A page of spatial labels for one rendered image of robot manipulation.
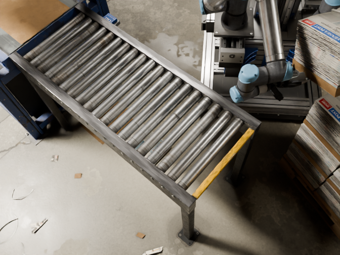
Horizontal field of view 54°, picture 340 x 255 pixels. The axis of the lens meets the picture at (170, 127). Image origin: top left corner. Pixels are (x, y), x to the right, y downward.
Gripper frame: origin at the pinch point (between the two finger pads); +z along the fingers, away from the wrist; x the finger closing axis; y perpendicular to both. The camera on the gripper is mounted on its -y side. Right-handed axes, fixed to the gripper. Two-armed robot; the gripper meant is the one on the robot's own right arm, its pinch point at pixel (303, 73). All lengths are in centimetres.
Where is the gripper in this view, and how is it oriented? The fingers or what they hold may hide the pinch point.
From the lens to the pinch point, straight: 166.9
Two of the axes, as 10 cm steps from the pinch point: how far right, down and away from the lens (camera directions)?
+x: -3.2, -5.9, 7.4
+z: 9.3, -3.5, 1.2
